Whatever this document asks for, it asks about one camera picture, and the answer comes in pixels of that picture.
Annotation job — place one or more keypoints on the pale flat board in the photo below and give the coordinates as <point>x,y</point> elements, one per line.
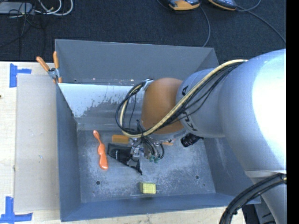
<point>35,143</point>

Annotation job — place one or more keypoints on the black cylinder on white bracket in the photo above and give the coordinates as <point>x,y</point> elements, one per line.
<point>189,139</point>

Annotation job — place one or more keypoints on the yellow sponge block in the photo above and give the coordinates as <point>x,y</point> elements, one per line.
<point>147,188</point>

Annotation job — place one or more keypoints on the grey metal bin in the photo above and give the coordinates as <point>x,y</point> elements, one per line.
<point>121,62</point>

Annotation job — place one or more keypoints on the orange flat block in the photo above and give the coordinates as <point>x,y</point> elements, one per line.
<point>119,139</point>

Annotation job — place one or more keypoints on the black flat pouch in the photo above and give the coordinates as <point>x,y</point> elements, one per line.
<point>116,153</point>

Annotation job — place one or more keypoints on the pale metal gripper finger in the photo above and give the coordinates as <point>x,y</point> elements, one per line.
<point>133,163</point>
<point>135,152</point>

